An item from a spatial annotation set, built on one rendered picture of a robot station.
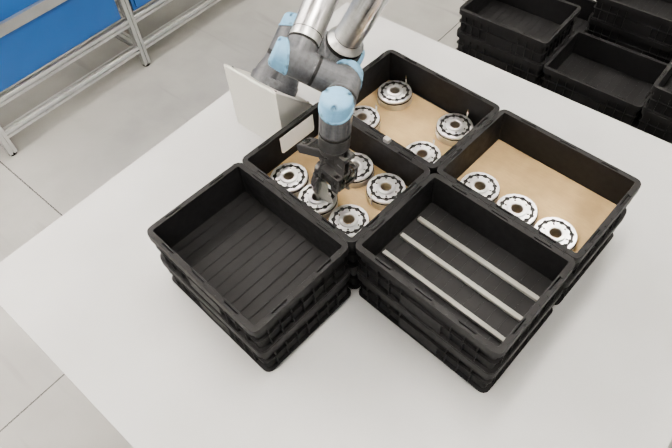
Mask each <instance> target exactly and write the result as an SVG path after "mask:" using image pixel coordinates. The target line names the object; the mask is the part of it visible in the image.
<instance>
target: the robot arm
mask: <svg viewBox="0 0 672 448"><path fill-rule="evenodd" d="M338 1H339V0H303V2H302V5H301V7H300V9H299V12H298V14H297V13H294V12H286V13H285V14H284V16H283V18H282V20H281V22H280V23H279V24H278V25H279V26H278V28H277V31H276V33H275V35H274V37H273V40H272V42H271V44H270V46H269V49H268V51H267V53H266V55H265V56H264V57H263V59H262V60H261V61H260V62H259V63H258V65H257V66H256V68H253V70H252V72H251V75H250V76H251V77H253V78H254V79H256V80H257V81H259V82H261V83H263V84H265V85H267V86H269V87H271V88H273V89H275V90H277V91H280V92H282V93H284V94H287V95H289V96H293V97H295V96H296V94H297V92H298V85H299V82H301V83H303V84H305V85H307V86H309V87H311V88H313V89H315V90H317V91H319V92H322V93H321V95H320V100H319V104H318V112H319V130H318V139H317V138H312V137H308V138H307V139H305V140H303V141H302V142H300V143H299V144H297V149H298V152H299V153H302V154H306V155H310V156H314V157H318V158H319V160H320V161H318V162H317V163H316V165H315V167H314V168H315V169H314V172H313V176H312V179H311V187H312V190H313V191H314V194H315V196H316V198H317V199H318V200H321V199H323V200H324V201H326V202H328V203H330V204H331V203H333V199H332V197H331V196H330V194H329V192H328V184H327V183H329V185H330V186H331V190H332V191H333V192H334V193H335V194H337V195H338V192H340V191H342V190H343V189H344V188H345V189H347V190H350V186H349V185H350V184H351V183H352V182H354V181H355V180H357V175H358V165H356V164H355V163H354V162H352V161H351V160H352V159H353V158H355V153H354V152H352V151H351V150H350V149H349V147H350V140H351V130H352V119H353V114H354V111H355V107H356V102H357V99H358V95H359V92H360V90H361V88H362V81H363V70H362V68H361V66H360V65H361V63H362V61H363V59H364V56H365V50H364V43H363V41H364V39H365V38H366V36H367V34H368V33H369V31H370V30H371V28H372V27H373V25H374V24H375V22H376V20H377V19H378V17H379V16H380V14H381V13H382V11H383V10H384V8H385V6H386V5H387V3H388V2H389V0H352V2H351V4H350V6H349V7H348V9H347V11H346V13H345V14H344V16H343V18H342V20H341V21H340V23H339V25H338V26H334V27H332V28H331V29H330V30H329V31H327V30H326V29H327V27H328V24H329V22H330V20H331V17H332V15H333V13H334V10H335V8H336V6H337V3H338ZM355 174H356V175H355Z"/></svg>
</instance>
